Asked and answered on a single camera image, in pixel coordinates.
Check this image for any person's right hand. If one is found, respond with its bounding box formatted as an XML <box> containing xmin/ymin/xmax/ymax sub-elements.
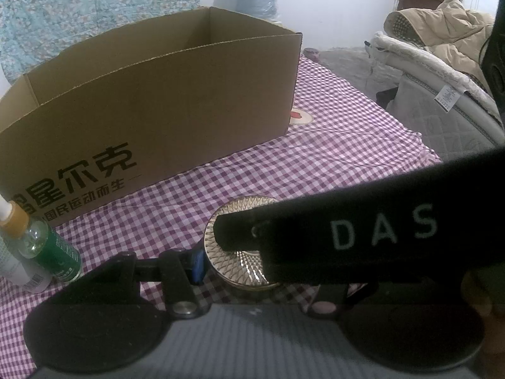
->
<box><xmin>460</xmin><ymin>268</ymin><xmax>505</xmax><ymax>337</ymax></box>

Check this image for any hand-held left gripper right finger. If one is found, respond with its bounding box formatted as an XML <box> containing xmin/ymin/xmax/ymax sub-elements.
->
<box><xmin>307</xmin><ymin>282</ymin><xmax>371</xmax><ymax>319</ymax></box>

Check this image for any grey quilted mattress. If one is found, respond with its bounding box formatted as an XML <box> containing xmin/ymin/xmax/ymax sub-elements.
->
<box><xmin>365</xmin><ymin>73</ymin><xmax>505</xmax><ymax>162</ymax></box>

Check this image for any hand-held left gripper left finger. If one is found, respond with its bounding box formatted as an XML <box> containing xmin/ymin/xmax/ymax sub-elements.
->
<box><xmin>91</xmin><ymin>247</ymin><xmax>206</xmax><ymax>319</ymax></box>

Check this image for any teal floral curtain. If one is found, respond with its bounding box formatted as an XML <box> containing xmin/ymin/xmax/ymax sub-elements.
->
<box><xmin>0</xmin><ymin>0</ymin><xmax>206</xmax><ymax>83</ymax></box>

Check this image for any purple checkered tablecloth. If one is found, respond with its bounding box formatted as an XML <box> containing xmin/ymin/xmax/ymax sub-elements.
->
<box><xmin>0</xmin><ymin>53</ymin><xmax>443</xmax><ymax>348</ymax></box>

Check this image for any brown cardboard box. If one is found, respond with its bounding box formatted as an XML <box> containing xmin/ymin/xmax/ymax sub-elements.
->
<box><xmin>0</xmin><ymin>6</ymin><xmax>304</xmax><ymax>227</ymax></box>

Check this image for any green can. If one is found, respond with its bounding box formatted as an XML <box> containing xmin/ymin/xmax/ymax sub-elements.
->
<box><xmin>35</xmin><ymin>221</ymin><xmax>83</xmax><ymax>284</ymax></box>

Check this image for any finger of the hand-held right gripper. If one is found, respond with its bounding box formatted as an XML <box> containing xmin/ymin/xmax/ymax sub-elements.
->
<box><xmin>213</xmin><ymin>195</ymin><xmax>321</xmax><ymax>286</ymax></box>

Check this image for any white labelled bottle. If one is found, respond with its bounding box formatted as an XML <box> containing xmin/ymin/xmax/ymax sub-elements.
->
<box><xmin>0</xmin><ymin>241</ymin><xmax>53</xmax><ymax>295</ymax></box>

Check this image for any clear orange-collared spray bottle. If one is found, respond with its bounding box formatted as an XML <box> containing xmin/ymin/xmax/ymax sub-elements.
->
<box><xmin>0</xmin><ymin>194</ymin><xmax>48</xmax><ymax>261</ymax></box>

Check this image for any gold round textured container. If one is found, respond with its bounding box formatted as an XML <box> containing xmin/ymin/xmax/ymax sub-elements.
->
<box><xmin>203</xmin><ymin>196</ymin><xmax>285</xmax><ymax>291</ymax></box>

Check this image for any beige jacket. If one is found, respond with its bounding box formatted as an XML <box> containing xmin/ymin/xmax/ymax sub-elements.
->
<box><xmin>383</xmin><ymin>0</ymin><xmax>496</xmax><ymax>87</ymax></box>

